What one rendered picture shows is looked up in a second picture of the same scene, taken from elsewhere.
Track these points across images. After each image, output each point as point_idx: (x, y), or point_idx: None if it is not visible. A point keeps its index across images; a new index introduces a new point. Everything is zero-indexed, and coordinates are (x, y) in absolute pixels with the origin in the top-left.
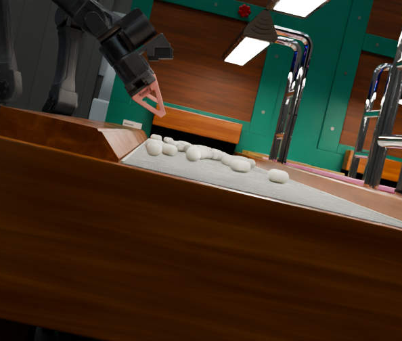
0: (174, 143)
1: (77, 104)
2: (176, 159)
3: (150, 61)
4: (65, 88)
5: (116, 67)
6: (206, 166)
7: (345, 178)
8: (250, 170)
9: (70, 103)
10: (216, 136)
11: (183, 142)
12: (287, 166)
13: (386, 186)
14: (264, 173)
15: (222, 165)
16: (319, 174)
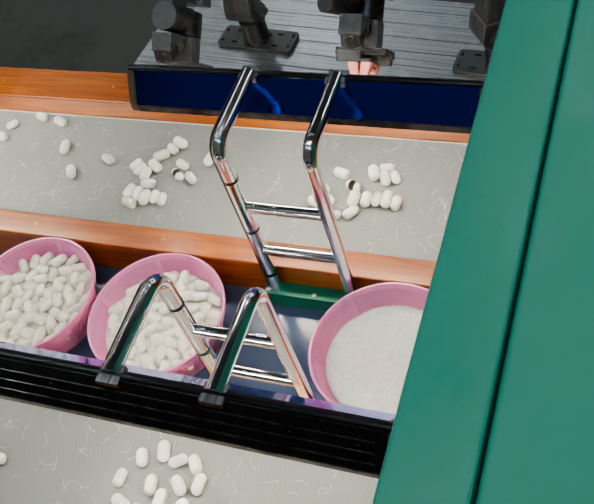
0: (173, 141)
1: (492, 40)
2: None
3: (180, 52)
4: (477, 13)
5: None
6: None
7: (11, 248)
8: (60, 189)
9: (477, 35)
10: None
11: (369, 170)
12: (71, 217)
13: (88, 339)
14: (79, 206)
15: (53, 167)
16: None
